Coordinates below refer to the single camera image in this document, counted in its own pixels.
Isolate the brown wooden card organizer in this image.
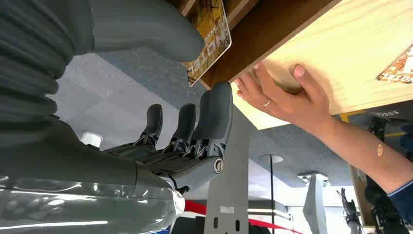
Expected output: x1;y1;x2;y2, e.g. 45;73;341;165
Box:
168;0;341;90

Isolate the person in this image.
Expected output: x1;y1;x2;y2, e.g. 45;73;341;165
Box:
387;124;413;225

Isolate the wooden board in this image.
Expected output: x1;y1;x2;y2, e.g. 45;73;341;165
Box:
350;164;370;227

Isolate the black jointed device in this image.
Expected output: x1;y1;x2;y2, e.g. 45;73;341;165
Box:
337;188;363;234

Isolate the red barrier tape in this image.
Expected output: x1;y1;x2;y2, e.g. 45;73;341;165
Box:
184;200;304;234

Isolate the stanchion post with round base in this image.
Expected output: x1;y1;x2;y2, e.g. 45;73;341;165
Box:
260;154;284;234

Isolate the grey pedestal stand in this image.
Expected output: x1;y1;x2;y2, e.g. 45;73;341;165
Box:
297;172;330;234

